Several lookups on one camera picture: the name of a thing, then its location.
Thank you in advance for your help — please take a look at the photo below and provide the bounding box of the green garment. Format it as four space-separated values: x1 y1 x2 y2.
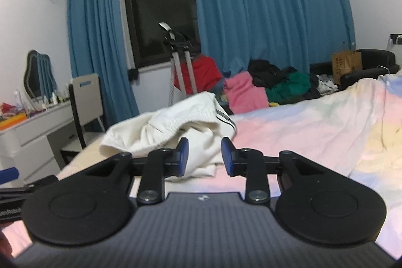
266 71 311 105

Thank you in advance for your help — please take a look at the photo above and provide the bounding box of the white dresser desk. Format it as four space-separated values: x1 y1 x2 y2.
1 101 76 188

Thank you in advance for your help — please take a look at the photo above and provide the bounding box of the wavy frame mirror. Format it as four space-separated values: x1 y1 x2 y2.
23 50 57 101

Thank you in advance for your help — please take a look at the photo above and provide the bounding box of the black garment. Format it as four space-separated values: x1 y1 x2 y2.
247 59 286 88

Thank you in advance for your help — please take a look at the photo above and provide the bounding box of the silver tripod stand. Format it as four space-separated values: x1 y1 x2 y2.
159 22 198 106

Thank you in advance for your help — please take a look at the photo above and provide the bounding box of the red garment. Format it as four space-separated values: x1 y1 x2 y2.
181 55 223 94

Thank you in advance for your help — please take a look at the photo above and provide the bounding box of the black sofa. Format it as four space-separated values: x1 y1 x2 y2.
310 49 400 90

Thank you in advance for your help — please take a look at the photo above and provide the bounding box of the white black chair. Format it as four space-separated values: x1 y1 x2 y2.
60 73 106 165

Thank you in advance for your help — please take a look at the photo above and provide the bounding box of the pink garment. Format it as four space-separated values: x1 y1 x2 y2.
224 71 268 114

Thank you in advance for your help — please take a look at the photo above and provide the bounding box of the person left hand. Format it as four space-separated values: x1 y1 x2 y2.
0 231 13 258

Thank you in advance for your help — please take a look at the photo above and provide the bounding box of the left blue curtain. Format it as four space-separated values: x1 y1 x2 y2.
67 0 139 127

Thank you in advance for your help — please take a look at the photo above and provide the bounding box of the wall power outlet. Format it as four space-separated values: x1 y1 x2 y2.
389 33 402 45

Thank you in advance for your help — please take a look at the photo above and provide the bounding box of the white striped jacket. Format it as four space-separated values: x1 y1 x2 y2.
99 92 237 178

